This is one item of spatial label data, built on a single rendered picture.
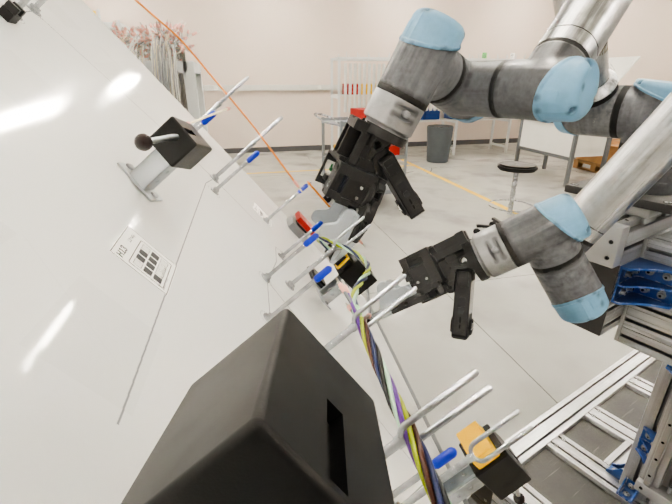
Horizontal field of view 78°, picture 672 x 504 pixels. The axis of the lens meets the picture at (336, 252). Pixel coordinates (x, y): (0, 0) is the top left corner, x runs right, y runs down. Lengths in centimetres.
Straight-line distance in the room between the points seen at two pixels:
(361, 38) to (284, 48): 153
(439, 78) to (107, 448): 53
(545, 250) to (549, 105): 20
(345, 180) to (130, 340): 39
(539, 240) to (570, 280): 8
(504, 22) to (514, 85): 991
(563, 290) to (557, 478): 106
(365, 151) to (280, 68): 825
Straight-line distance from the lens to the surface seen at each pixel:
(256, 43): 881
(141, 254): 35
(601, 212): 81
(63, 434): 21
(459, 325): 70
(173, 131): 41
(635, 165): 80
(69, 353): 24
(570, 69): 60
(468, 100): 65
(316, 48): 895
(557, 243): 67
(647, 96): 114
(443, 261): 70
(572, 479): 170
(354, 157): 59
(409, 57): 59
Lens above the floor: 140
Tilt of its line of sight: 23 degrees down
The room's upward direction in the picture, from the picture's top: straight up
